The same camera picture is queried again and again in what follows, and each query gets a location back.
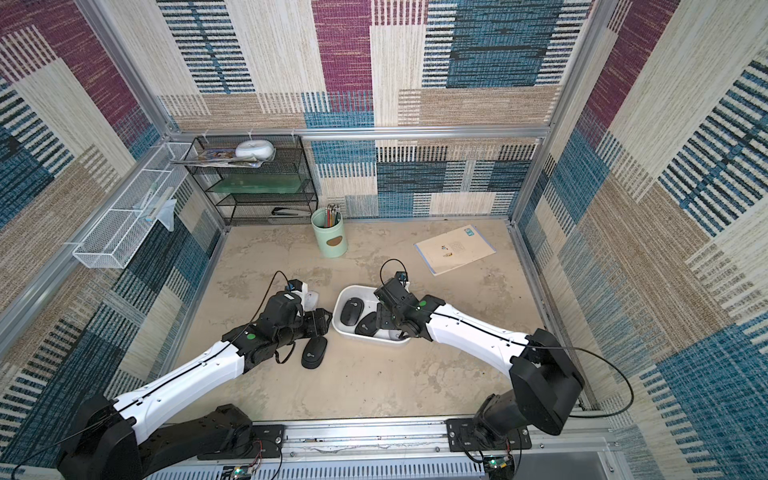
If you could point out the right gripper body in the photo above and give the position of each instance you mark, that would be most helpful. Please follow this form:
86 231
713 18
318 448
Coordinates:
383 318

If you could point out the magazine on top shelf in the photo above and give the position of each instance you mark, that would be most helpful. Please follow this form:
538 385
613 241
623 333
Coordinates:
220 158

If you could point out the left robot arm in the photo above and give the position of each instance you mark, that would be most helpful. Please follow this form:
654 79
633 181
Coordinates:
130 436

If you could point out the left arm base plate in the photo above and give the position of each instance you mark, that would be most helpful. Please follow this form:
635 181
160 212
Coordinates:
267 441

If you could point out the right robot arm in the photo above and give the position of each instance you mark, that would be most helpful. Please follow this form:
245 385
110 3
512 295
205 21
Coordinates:
545 383

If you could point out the black computer mouse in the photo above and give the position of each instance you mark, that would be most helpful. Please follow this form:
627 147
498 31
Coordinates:
314 352
352 312
368 325

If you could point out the green pen holder cup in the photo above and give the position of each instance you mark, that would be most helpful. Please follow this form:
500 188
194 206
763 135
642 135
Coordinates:
329 230

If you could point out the white wire wall basket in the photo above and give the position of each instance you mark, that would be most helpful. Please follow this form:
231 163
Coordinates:
116 236

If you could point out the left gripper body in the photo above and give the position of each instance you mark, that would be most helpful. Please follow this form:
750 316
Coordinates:
285 336

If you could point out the black stapler on bottom shelf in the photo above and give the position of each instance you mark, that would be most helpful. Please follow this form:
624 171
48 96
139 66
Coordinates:
286 212

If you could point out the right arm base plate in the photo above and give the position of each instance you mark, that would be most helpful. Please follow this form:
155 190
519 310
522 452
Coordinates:
463 435

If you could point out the green pad on shelf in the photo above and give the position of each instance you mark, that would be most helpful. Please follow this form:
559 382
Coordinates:
257 184

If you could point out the beige notebook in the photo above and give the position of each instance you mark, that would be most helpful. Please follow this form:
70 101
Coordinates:
454 249

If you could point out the white round device on shelf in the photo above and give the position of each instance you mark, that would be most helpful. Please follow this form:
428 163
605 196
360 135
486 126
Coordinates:
255 150

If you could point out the black wire shelf rack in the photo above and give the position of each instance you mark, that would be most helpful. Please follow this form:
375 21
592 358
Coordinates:
254 209

